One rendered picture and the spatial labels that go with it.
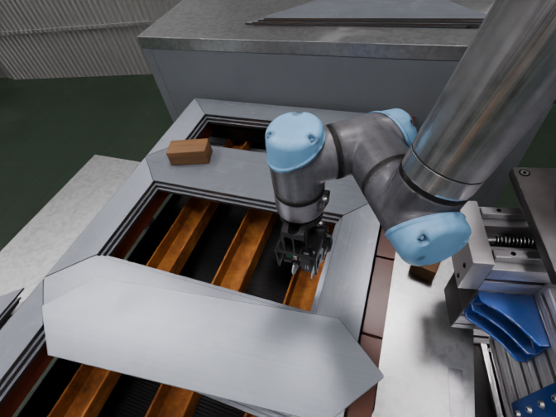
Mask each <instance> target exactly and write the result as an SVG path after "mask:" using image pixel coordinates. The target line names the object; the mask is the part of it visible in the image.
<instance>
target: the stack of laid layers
mask: <svg viewBox="0 0 556 417"><path fill-rule="evenodd" d="M271 122H272V121H265V120H256V119H249V118H240V117H225V116H217V115H209V114H204V116H203V117H202V119H201V120H200V121H199V123H198V124H197V125H196V127H195V128H194V130H193V131H192V132H191V133H190V134H189V135H188V137H187V138H186V139H185V140H190V139H198V138H199V136H200V135H201V134H202V132H203V131H204V129H205V128H206V127H207V126H208V124H209V123H210V124H218V125H225V126H232V127H246V128H254V129H261V130H266V129H267V128H268V126H269V125H270V123H271ZM159 191H160V192H165V193H170V194H178V195H182V196H186V197H191V198H196V199H203V200H208V201H212V202H217V203H221V204H229V205H233V206H238V207H243V208H247V209H255V210H259V211H264V212H268V213H276V214H279V213H278V212H277V208H276V203H273V202H268V201H264V200H259V199H250V198H246V197H241V196H236V195H231V194H223V193H219V192H213V191H209V190H204V189H196V188H191V187H187V186H182V185H173V184H169V183H164V182H160V181H154V180H153V182H152V184H151V185H150V187H149V188H148V189H147V191H146V192H145V193H144V194H143V195H142V197H141V198H140V199H139V201H138V202H137V203H136V205H135V206H134V207H133V209H132V210H131V212H130V213H129V214H128V215H127V216H126V217H125V219H124V220H123V221H122V223H121V224H120V226H119V227H118V228H117V230H116V231H115V232H114V234H113V235H112V236H111V237H110V238H109V239H108V241H107V242H106V244H105V245H104V246H103V248H102V249H101V250H100V252H99V253H98V254H97V255H95V256H91V257H90V258H87V259H85V260H83V261H80V262H78V263H76V264H73V265H72V266H68V267H66V268H65V269H62V270H60V271H57V272H55V273H53V274H51V275H48V276H46V277H45V278H44V279H43V304H46V303H48V302H50V301H52V300H53V299H55V298H57V297H59V296H61V295H63V294H65V293H67V292H68V291H70V290H72V289H74V288H76V287H78V286H80V285H82V284H83V283H85V282H87V281H89V280H92V279H93V278H95V277H96V276H97V277H102V278H107V279H112V280H120V281H126V282H131V283H136V284H141V285H149V286H155V287H160V288H165V289H170V290H178V291H184V292H189V293H194V294H199V295H207V296H213V297H218V298H223V299H228V300H236V301H241V302H247V303H252V304H261V305H266V306H271V307H276V308H282V309H290V310H295V311H300V312H305V313H311V314H315V313H316V309H317V307H318V303H319V298H320V295H321V292H322V289H323V286H324V280H325V277H326V274H327V271H328V265H329V262H330V259H331V256H332V253H333V248H334V244H335V242H336V238H337V235H338V230H339V227H340V223H341V220H342V217H343V215H341V214H335V213H327V212H324V216H323V218H322V220H321V221H324V223H327V224H332V225H335V227H334V230H333V235H332V239H333V245H332V248H331V251H330V252H328V253H327V256H326V259H325V262H324V267H323V269H322V273H321V276H320V279H319V284H318V287H317V290H316V293H315V297H314V302H313V304H312V307H311V310H310V311H307V310H303V309H298V308H296V307H292V306H289V305H286V304H281V303H277V302H274V301H271V300H265V299H263V298H259V297H256V296H253V295H248V294H244V293H242V292H238V291H235V290H230V289H227V288H223V287H220V286H217V285H212V284H209V283H205V282H202V281H199V280H194V279H190V278H188V277H184V276H179V275H176V274H173V273H169V272H167V271H161V270H158V269H155V268H152V267H149V266H143V265H140V264H136V263H134V262H130V261H125V260H122V259H119V258H116V257H113V256H112V254H113V253H114V252H115V251H116V250H117V248H118V247H119V245H120V244H121V242H122V241H123V239H124V238H125V237H126V235H127V234H128V233H129V232H130V231H131V229H132V227H133V226H134V225H135V223H136V222H137V220H138V219H139V218H140V217H141V216H142V214H143V213H144V211H145V210H146V208H147V207H148V206H149V204H150V203H151V201H152V200H153V199H154V198H155V197H156V195H157V194H158V192H159ZM45 346H46V336H45V330H44V324H43V326H42V327H41V329H40V330H39V331H38V332H37V334H36V335H35V337H34V338H33V339H32V340H31V341H30V342H29V344H28V345H27V346H26V348H25V349H24V351H23V352H22V353H21V355H20V356H19V357H18V359H17V360H16V361H15V362H14V363H13V364H12V366H11V367H10V369H9V370H8V371H7V373H6V374H5V376H4V377H3V378H2V380H0V407H1V406H2V404H3V402H4V401H5V400H6V398H8V396H9V395H10V394H11V392H12V391H13V389H14V388H15V386H16V385H17V383H18V382H19V381H20V380H21V379H22V377H23V376H24V375H25V373H26V371H27V370H28V369H29V367H30V366H31V364H32V363H33V362H34V361H35V360H36V358H37V357H38V355H39V354H40V353H41V351H42V350H43V348H44V347H45ZM194 392H196V391H194ZM196 393H198V394H200V395H204V396H207V397H208V398H211V399H213V400H216V401H219V402H221V403H224V404H225V405H230V406H232V407H234V408H236V409H239V410H242V411H244V412H247V413H248V414H251V415H255V416H257V417H289V416H290V415H288V414H284V413H280V412H276V411H273V410H267V409H263V408H260V407H256V406H253V405H247V404H243V403H240V402H236V401H232V400H226V399H223V398H219V397H216V396H212V395H206V394H203V393H199V392H196Z"/></svg>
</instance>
